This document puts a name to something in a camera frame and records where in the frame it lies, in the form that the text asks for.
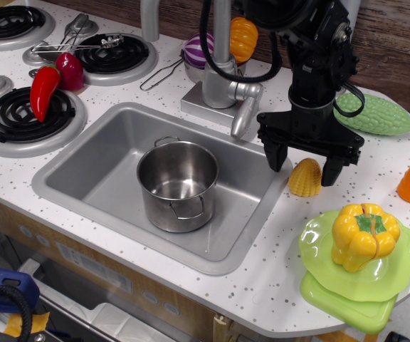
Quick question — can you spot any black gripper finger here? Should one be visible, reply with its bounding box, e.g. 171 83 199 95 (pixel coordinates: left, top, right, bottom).
264 140 288 172
321 157 344 187

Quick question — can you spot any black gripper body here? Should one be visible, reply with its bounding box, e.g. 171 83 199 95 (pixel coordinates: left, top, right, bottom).
257 100 364 166

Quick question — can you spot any yellow toy corn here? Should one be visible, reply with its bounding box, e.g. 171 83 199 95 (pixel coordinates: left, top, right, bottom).
288 158 322 197

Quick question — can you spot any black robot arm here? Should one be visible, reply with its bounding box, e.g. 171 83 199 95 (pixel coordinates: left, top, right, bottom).
234 1 365 187

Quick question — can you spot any stainless steel pot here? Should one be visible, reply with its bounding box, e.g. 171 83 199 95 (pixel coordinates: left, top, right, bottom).
137 136 219 233

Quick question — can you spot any grey toy sink basin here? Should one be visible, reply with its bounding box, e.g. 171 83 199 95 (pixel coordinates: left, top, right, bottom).
32 103 293 275

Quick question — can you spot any silver toy faucet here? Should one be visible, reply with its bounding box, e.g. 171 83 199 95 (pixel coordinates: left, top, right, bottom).
181 1 263 139

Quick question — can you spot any yellow toy bell pepper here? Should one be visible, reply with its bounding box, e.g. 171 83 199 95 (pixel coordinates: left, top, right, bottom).
332 203 401 272

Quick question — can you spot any green toy bitter gourd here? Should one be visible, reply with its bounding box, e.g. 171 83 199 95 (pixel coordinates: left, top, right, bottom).
334 94 410 136

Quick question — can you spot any orange toy pumpkin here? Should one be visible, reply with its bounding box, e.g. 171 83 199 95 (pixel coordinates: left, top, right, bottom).
230 17 258 64

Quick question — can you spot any green plastic plate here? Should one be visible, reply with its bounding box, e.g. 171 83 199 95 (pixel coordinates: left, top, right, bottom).
298 210 410 302

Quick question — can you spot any grey support pole right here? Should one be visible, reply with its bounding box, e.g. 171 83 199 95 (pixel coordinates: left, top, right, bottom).
342 0 361 23

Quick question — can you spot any grey support pole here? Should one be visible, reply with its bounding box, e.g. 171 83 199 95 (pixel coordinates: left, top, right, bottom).
140 0 160 42
342 0 361 23

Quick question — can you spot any purple striped toy onion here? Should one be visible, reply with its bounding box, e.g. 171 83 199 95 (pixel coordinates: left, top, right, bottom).
182 33 206 69

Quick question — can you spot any middle black stove burner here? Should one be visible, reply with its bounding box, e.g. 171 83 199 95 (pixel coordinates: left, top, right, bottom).
74 33 158 86

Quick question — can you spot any black stove burner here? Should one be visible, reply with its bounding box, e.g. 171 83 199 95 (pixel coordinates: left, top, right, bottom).
0 5 55 51
74 33 158 86
0 87 88 158

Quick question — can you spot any grey support pole left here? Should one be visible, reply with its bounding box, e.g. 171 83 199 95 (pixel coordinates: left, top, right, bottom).
140 0 160 42

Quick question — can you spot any silver stove knob rear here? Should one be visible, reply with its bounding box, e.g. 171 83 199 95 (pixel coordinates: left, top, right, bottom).
65 14 98 37

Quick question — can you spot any toy oven door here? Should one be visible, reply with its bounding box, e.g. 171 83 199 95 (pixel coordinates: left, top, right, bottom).
18 259 172 341

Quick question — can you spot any red toy chili pepper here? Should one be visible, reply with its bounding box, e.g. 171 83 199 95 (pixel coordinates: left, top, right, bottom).
30 65 61 123

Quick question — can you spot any silver stove knob middle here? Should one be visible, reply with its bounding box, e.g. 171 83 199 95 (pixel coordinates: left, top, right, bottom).
22 41 55 66

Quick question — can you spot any front black stove burner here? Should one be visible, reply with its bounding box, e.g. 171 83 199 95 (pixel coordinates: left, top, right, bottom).
0 87 88 158

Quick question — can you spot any blue clamp tool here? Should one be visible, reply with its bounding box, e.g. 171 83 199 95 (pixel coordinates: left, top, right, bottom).
0 268 40 321

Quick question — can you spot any yellow tape piece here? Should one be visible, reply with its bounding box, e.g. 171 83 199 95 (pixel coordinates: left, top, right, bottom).
4 312 50 337

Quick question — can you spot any rear black stove burner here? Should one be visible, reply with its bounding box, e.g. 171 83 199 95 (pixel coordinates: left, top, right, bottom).
0 5 55 51

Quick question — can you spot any black braided cable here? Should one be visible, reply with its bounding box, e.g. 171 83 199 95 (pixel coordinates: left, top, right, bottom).
0 284 36 342

